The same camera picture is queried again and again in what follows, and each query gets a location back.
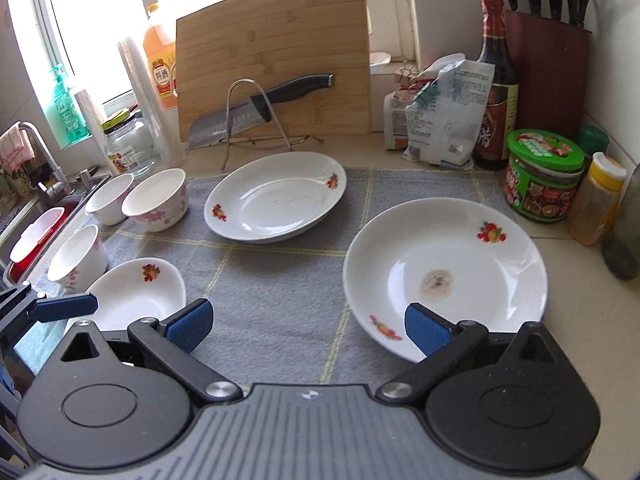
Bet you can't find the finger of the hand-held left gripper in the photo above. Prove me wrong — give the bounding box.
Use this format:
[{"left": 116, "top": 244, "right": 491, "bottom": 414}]
[{"left": 29, "top": 294, "right": 99, "bottom": 323}]

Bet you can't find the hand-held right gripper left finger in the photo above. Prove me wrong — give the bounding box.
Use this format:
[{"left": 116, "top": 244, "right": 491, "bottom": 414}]
[{"left": 60, "top": 298, "right": 244, "bottom": 408}]

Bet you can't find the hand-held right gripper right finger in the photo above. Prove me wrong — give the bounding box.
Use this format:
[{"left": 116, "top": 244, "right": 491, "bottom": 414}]
[{"left": 375, "top": 303, "right": 568, "bottom": 406}]

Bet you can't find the white pink-flower bowl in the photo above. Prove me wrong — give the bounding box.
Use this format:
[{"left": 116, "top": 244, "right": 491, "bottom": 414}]
[
  {"left": 121, "top": 168, "right": 191, "bottom": 233},
  {"left": 85, "top": 173, "right": 136, "bottom": 226},
  {"left": 47, "top": 224, "right": 110, "bottom": 294}
]

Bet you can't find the white fruit-print plate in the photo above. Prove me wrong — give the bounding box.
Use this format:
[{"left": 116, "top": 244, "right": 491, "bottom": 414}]
[
  {"left": 343, "top": 198, "right": 549, "bottom": 365},
  {"left": 64, "top": 257, "right": 187, "bottom": 333}
]

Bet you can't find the stack of white plates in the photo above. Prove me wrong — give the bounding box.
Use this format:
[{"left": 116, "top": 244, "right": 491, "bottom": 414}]
[{"left": 203, "top": 151, "right": 348, "bottom": 245}]

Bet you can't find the red white plastic container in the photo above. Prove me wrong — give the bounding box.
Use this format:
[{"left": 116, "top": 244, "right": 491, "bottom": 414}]
[{"left": 9, "top": 206, "right": 68, "bottom": 266}]

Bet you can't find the grey checked dish mat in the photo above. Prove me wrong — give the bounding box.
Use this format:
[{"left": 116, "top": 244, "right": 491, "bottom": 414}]
[{"left": 30, "top": 167, "right": 516, "bottom": 391}]

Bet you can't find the steel sink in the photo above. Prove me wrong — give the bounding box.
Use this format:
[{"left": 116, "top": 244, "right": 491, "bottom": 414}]
[{"left": 0, "top": 172, "right": 113, "bottom": 281}]

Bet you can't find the metal faucet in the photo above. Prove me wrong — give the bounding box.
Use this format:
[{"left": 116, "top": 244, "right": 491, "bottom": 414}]
[{"left": 17, "top": 122, "right": 73, "bottom": 201}]

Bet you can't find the pink checked towel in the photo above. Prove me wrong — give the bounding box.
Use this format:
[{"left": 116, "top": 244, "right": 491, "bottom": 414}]
[{"left": 0, "top": 127, "right": 36, "bottom": 173}]

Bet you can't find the glass jar with lid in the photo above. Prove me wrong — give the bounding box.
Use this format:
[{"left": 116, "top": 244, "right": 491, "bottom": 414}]
[{"left": 102, "top": 112, "right": 163, "bottom": 178}]

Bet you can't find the white plastic roll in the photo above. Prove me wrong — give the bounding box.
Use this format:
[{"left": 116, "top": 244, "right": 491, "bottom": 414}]
[{"left": 75, "top": 89, "right": 108, "bottom": 176}]

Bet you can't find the green lidded sauce jar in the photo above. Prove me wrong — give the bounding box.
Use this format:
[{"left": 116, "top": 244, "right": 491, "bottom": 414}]
[{"left": 504, "top": 129, "right": 586, "bottom": 223}]

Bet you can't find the green dish soap bottle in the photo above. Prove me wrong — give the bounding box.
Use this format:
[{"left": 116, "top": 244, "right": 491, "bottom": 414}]
[{"left": 50, "top": 64, "right": 91, "bottom": 143}]

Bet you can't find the yellow-lid spice jar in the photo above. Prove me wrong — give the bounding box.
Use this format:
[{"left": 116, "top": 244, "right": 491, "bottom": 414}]
[{"left": 566, "top": 152, "right": 627, "bottom": 247}]

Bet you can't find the white blue seasoning bag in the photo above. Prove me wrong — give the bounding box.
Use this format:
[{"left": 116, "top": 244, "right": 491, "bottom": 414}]
[{"left": 405, "top": 59, "right": 496, "bottom": 167}]

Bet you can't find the orange white seasoning bag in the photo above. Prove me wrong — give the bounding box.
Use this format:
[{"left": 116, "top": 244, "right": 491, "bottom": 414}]
[{"left": 384, "top": 87, "right": 416, "bottom": 151}]

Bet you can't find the clear plastic cup stack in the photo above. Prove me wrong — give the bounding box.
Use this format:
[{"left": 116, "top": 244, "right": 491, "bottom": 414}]
[{"left": 117, "top": 37, "right": 186, "bottom": 168}]

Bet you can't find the green-cap jar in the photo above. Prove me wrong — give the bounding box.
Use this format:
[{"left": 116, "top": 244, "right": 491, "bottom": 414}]
[{"left": 580, "top": 125, "right": 610, "bottom": 161}]

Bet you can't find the orange juice bottle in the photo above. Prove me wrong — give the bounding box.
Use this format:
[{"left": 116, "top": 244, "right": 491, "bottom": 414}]
[{"left": 142, "top": 2, "right": 179, "bottom": 111}]

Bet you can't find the dark soy sauce bottle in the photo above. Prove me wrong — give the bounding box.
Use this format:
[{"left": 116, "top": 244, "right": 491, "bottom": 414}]
[{"left": 472, "top": 0, "right": 519, "bottom": 171}]

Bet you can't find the brown knife block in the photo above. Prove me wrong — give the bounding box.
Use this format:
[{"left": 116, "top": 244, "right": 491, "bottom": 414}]
[{"left": 505, "top": 9, "right": 593, "bottom": 131}]

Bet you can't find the window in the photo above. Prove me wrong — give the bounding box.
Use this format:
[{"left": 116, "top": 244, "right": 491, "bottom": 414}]
[{"left": 30, "top": 0, "right": 361, "bottom": 126}]

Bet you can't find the bamboo cutting board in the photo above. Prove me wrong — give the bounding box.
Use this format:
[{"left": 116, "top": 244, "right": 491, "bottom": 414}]
[{"left": 176, "top": 0, "right": 372, "bottom": 145}]

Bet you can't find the metal wire stand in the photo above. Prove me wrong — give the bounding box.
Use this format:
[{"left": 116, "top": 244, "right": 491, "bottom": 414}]
[{"left": 220, "top": 79, "right": 311, "bottom": 171}]

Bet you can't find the black-handled kitchen knife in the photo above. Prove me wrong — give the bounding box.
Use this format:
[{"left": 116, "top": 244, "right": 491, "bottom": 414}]
[{"left": 189, "top": 74, "right": 335, "bottom": 149}]

